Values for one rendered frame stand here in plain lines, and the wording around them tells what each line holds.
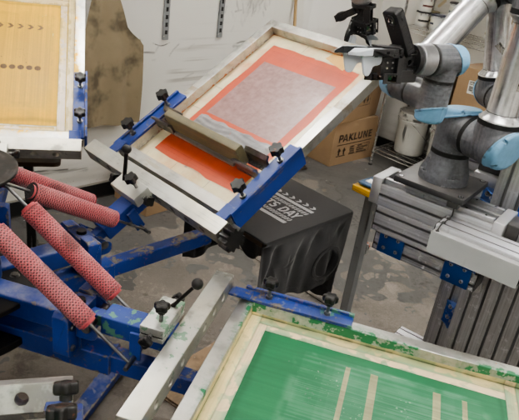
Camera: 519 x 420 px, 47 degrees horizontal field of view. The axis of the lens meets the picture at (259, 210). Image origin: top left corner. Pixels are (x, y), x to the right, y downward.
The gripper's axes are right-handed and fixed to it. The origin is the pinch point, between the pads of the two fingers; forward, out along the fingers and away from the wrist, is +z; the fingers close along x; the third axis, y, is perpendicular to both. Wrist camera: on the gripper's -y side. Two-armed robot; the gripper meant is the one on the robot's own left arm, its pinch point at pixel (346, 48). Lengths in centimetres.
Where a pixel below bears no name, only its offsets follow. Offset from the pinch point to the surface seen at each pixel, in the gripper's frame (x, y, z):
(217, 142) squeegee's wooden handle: 51, 33, 5
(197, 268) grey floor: 188, 143, -49
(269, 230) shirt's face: 56, 66, -17
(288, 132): 50, 30, -18
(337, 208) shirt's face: 64, 65, -52
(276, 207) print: 71, 64, -29
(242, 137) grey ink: 60, 34, -7
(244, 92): 79, 22, -17
